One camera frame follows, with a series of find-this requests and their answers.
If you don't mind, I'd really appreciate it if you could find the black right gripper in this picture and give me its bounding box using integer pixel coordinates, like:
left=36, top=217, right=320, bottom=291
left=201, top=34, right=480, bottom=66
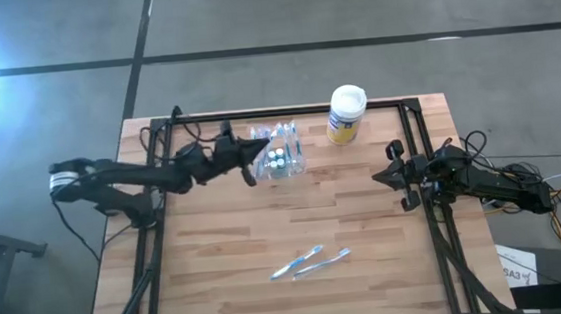
left=369, top=136, right=437, bottom=215

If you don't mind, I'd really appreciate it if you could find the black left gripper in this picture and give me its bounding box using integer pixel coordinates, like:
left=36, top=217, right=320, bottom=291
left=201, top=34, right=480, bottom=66
left=187, top=117, right=275, bottom=192

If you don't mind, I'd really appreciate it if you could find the clear plastic pouch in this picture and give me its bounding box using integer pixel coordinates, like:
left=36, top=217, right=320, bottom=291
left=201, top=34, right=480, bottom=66
left=246, top=118, right=309, bottom=183

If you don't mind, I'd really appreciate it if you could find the yellow white wipes canister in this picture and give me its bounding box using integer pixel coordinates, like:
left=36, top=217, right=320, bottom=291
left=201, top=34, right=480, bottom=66
left=322, top=82, right=372, bottom=148

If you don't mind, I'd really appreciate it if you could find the white paper label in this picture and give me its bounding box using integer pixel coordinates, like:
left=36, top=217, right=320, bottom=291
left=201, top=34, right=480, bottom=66
left=495, top=240, right=540, bottom=290

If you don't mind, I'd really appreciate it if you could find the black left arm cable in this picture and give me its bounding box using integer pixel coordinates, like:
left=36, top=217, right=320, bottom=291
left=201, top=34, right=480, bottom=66
left=138, top=120, right=206, bottom=164

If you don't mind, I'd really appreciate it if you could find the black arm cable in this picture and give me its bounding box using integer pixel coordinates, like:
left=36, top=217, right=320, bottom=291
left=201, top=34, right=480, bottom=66
left=461, top=129, right=491, bottom=162
left=138, top=120, right=206, bottom=164

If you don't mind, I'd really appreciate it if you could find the black aluminium table frame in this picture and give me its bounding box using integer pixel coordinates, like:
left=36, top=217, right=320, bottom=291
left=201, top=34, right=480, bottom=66
left=70, top=79, right=518, bottom=314

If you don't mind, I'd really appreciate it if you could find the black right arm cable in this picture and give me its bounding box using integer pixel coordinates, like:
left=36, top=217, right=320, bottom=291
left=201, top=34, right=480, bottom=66
left=461, top=129, right=491, bottom=162

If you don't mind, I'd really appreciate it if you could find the yellow cable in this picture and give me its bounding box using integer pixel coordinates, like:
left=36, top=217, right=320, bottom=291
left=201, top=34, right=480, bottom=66
left=482, top=182, right=561, bottom=275

